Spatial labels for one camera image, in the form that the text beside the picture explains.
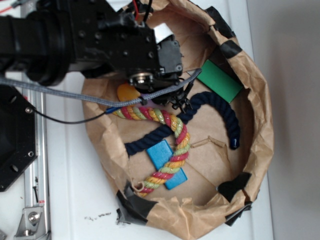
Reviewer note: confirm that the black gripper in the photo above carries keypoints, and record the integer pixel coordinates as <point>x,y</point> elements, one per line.
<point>109,42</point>

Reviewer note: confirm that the yellow rubber duck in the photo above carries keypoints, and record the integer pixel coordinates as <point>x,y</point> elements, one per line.
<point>126,92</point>

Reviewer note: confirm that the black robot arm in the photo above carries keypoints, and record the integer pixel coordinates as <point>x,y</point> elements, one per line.
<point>40,45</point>

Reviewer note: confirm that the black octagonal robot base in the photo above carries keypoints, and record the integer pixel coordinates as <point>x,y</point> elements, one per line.
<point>17,135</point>

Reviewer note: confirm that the green block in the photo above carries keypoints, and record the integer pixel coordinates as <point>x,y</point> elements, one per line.
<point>219,82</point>

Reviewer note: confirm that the blue block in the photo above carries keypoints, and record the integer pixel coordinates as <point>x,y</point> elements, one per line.
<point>160,154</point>

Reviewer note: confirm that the brown paper bag tray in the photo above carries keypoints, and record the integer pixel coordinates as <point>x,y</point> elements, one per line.
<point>220,181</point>

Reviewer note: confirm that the aluminium rail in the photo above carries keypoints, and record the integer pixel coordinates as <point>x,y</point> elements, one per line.
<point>35,222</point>

